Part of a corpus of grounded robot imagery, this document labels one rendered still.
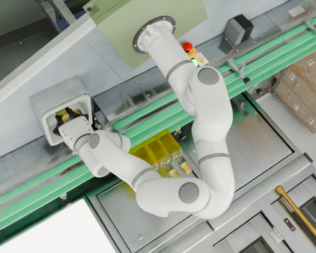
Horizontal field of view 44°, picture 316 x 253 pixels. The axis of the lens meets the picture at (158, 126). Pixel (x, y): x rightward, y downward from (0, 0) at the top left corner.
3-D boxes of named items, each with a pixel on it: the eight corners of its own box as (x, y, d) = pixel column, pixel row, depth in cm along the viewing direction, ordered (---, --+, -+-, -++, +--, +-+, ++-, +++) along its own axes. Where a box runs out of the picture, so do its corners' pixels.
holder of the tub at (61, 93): (42, 134, 151) (51, 150, 149) (29, 96, 127) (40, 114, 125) (82, 115, 157) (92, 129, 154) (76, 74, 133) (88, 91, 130)
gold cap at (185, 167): (181, 166, 160) (187, 174, 159) (177, 166, 157) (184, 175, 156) (187, 160, 159) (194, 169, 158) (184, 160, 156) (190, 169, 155)
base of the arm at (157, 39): (125, 37, 118) (150, 76, 112) (157, 9, 115) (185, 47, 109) (148, 53, 132) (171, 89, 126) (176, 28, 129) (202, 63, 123)
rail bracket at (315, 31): (300, 23, 182) (320, 43, 178) (306, 11, 176) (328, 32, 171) (306, 20, 184) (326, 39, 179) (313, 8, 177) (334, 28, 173)
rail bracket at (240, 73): (223, 64, 167) (244, 86, 162) (227, 52, 160) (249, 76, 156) (230, 59, 168) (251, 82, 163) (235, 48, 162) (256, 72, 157)
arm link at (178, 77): (163, 87, 122) (191, 128, 117) (169, 61, 111) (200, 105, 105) (189, 76, 125) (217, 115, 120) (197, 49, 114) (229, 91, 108)
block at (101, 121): (93, 125, 155) (102, 139, 153) (92, 113, 147) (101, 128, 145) (101, 121, 157) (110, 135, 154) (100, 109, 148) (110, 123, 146)
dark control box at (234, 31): (222, 32, 172) (234, 45, 170) (227, 19, 165) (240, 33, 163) (237, 25, 175) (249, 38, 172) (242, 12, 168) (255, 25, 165)
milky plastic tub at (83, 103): (40, 129, 147) (51, 147, 144) (28, 97, 127) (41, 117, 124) (82, 109, 152) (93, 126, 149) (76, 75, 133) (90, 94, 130)
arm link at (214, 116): (193, 167, 109) (206, 142, 95) (178, 94, 120) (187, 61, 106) (226, 164, 111) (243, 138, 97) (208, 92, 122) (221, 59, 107)
